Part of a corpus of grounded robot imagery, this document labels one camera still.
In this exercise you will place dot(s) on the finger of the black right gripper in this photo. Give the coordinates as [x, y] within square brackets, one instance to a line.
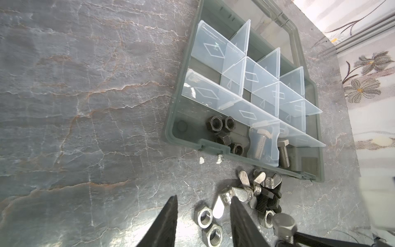
[312, 241]

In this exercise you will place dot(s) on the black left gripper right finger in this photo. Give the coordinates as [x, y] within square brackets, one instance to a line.
[244, 231]

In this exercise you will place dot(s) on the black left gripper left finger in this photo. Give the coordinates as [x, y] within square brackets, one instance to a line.
[162, 232]

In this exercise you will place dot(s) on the silver hex bolt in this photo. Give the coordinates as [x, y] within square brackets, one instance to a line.
[258, 138]
[284, 161]
[284, 227]

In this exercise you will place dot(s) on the silver wing nut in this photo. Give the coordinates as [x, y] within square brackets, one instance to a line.
[254, 184]
[272, 182]
[244, 194]

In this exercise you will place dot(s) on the black hex nut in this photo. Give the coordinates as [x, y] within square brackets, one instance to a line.
[223, 138]
[237, 149]
[214, 124]
[229, 124]

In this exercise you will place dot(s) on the grey plastic organizer box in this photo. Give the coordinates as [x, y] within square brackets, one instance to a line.
[244, 59]

